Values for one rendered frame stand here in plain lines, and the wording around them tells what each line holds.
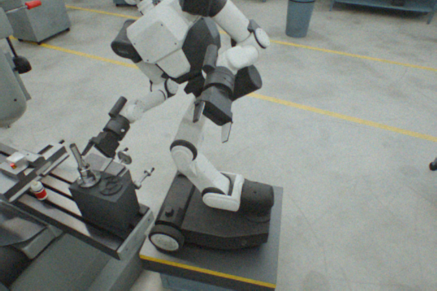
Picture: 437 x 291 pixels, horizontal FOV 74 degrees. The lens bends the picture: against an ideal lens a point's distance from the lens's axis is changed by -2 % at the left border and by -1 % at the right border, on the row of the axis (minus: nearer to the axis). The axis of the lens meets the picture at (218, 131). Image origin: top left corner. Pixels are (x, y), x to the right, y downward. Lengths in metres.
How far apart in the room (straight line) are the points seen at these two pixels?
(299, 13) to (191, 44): 4.43
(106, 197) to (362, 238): 1.93
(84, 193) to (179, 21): 0.73
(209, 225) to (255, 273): 0.36
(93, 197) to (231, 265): 0.90
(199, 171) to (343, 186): 1.60
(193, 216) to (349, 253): 1.22
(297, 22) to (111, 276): 4.71
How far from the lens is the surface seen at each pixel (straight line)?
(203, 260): 1.80
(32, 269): 1.67
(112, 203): 1.19
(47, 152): 1.69
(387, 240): 2.64
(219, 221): 1.73
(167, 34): 1.10
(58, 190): 1.59
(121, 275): 2.09
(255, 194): 1.63
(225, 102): 0.83
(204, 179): 1.61
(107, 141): 1.22
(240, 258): 1.81
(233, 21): 1.11
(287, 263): 2.29
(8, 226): 1.63
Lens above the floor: 2.01
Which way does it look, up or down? 39 degrees down
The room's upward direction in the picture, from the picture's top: straight up
